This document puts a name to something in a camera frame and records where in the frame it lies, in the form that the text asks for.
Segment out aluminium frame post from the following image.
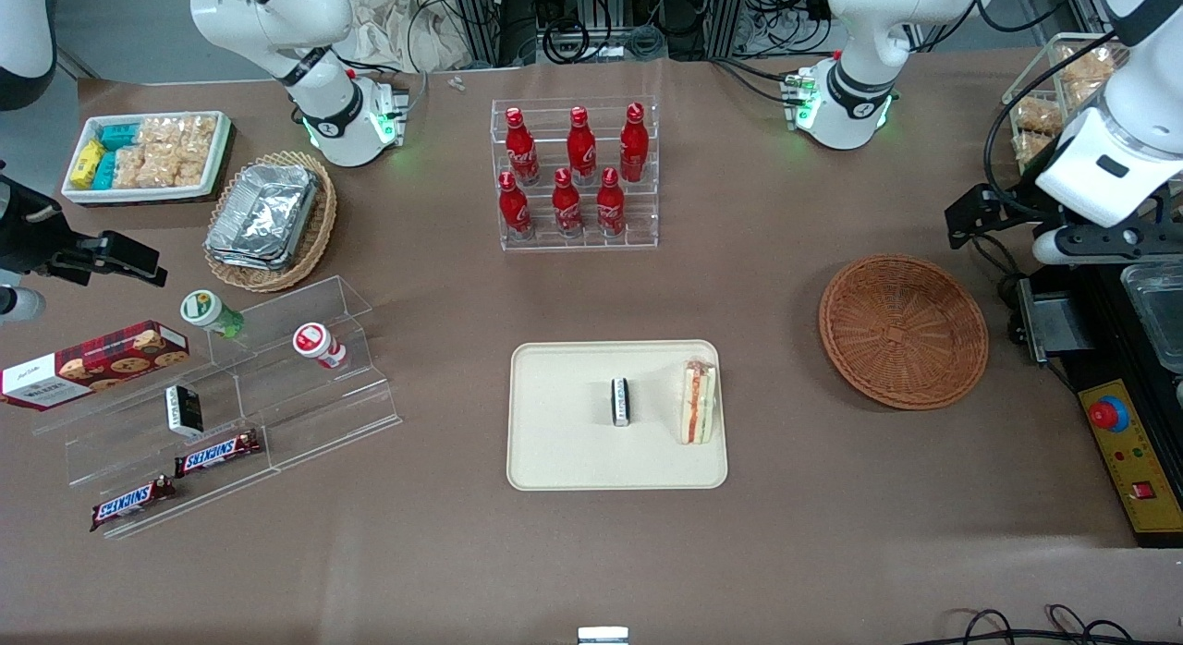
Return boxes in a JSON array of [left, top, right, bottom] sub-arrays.
[[707, 0, 754, 59], [451, 0, 518, 68]]

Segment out clear acrylic stepped shelf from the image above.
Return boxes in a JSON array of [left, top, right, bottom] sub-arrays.
[[32, 275, 403, 541]]

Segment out white wire rack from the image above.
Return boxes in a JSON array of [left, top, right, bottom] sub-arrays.
[[1003, 33, 1136, 175]]

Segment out black cable bundle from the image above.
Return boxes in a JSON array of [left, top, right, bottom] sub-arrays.
[[749, 0, 833, 55]]

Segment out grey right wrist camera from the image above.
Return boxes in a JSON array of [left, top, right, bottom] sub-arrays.
[[0, 287, 44, 324]]

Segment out red lidded drink bottle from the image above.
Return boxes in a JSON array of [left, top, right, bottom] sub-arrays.
[[293, 322, 348, 370]]

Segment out red emergency stop button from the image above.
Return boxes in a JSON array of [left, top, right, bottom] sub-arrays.
[[1088, 396, 1130, 433]]

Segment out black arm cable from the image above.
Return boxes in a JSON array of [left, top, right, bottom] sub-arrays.
[[983, 30, 1121, 223]]

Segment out red cola bottle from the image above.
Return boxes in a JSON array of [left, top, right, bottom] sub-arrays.
[[566, 106, 597, 186], [498, 171, 534, 241], [619, 103, 650, 184], [552, 167, 584, 238], [596, 167, 627, 237], [505, 107, 540, 186]]

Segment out crumpled beige cloth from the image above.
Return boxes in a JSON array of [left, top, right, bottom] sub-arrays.
[[347, 0, 472, 73]]

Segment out clear plastic food container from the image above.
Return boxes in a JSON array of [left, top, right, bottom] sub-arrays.
[[1120, 262, 1183, 373]]

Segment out aluminium foil container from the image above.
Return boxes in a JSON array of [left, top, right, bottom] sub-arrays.
[[208, 163, 320, 258]]

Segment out small black white carton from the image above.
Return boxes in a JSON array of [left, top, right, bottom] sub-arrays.
[[165, 384, 204, 438]]

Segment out oval tan wicker basket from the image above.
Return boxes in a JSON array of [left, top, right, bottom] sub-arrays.
[[202, 151, 338, 294]]

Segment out clear acrylic bottle rack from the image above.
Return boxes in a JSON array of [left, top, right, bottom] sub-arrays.
[[490, 95, 660, 252]]

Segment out brown Snickers bar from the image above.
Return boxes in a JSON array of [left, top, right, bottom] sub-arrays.
[[174, 430, 263, 479], [90, 476, 177, 533]]

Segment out round brown wicker basket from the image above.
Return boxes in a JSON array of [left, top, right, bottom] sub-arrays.
[[818, 254, 990, 411]]

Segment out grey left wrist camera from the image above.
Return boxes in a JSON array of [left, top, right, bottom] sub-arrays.
[[1032, 222, 1183, 265]]

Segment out black coiled cable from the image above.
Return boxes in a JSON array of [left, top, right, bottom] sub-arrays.
[[541, 18, 592, 66]]

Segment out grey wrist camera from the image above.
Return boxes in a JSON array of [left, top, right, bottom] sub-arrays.
[[0, 287, 44, 324], [1032, 222, 1183, 265]]

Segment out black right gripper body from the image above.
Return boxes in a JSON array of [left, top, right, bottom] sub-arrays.
[[0, 176, 73, 278]]

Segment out yellow snack pack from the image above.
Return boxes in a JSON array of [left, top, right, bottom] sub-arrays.
[[71, 139, 104, 189]]

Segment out clear bagged fried snack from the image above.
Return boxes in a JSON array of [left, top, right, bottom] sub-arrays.
[[1055, 43, 1119, 110], [1012, 98, 1066, 165]]

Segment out black machine cable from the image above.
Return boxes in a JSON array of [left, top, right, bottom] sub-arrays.
[[970, 234, 1027, 304]]

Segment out beige plastic tray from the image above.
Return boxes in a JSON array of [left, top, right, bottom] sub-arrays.
[[506, 340, 729, 492]]

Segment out triangular sandwich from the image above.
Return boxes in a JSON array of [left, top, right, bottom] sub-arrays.
[[677, 359, 718, 445]]

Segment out clear rice cracker bag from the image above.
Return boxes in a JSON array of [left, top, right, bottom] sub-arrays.
[[113, 146, 151, 190], [180, 115, 218, 158], [137, 116, 184, 152], [148, 149, 215, 189]]

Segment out green lidded drink bottle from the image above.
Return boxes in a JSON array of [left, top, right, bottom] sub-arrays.
[[180, 290, 246, 339]]

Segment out black floor cables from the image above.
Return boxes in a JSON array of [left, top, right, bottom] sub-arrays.
[[924, 606, 1183, 645]]

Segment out black yellow sealing machine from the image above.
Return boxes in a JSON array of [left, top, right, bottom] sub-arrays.
[[1012, 252, 1183, 549]]

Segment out white rectangular snack tray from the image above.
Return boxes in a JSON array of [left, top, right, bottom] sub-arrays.
[[61, 111, 232, 205]]

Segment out red tartan cookie box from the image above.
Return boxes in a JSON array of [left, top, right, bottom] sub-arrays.
[[0, 321, 190, 412]]

